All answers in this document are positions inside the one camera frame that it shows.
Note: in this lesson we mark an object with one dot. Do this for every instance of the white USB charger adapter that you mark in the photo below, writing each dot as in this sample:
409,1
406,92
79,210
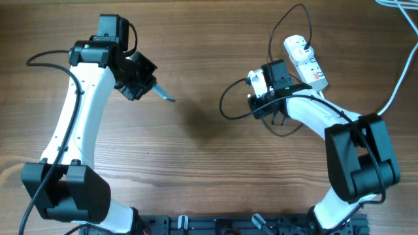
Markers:
300,54

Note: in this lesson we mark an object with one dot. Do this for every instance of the turquoise screen Galaxy smartphone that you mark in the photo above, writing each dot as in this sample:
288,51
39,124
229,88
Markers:
162,93

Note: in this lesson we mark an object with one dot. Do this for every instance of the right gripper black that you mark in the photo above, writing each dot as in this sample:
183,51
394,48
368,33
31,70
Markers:
254,102

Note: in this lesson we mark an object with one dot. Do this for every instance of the white power strip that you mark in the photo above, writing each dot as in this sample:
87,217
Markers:
309,71

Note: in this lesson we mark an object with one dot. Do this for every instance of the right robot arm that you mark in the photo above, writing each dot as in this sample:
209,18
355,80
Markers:
361,162

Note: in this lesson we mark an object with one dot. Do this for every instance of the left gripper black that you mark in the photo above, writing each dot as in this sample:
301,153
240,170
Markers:
149,80

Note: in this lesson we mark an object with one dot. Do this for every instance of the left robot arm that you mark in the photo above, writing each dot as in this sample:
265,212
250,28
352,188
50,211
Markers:
63,185

